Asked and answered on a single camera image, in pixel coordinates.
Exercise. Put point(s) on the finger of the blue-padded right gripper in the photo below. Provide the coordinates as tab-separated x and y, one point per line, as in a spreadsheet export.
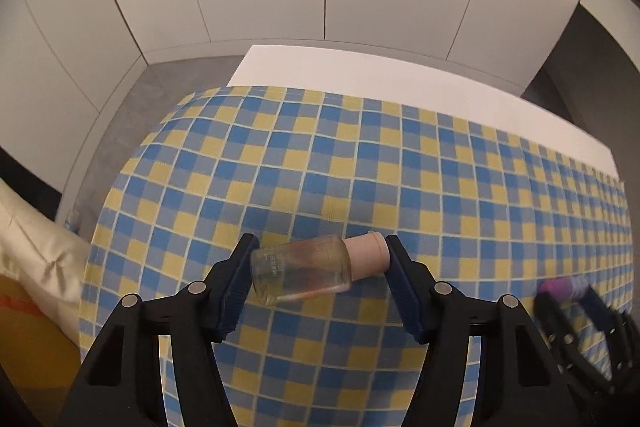
564	346
597	306

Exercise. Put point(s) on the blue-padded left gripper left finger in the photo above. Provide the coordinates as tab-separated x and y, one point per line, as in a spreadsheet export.
119	384

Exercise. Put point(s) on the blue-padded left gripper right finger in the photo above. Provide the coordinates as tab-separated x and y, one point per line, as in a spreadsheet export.
519	383

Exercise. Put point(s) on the purple tube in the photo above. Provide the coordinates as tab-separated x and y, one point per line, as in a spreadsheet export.
571	288

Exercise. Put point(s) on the small clear glass bottle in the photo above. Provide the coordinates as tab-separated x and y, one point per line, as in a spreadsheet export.
316	267

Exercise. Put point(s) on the blue yellow checkered tablecloth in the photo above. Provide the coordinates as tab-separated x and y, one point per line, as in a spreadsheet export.
487	211

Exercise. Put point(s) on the cream padded armchair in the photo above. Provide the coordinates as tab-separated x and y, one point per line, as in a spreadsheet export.
46	259

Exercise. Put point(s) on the brown cardboard box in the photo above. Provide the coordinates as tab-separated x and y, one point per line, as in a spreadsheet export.
40	362

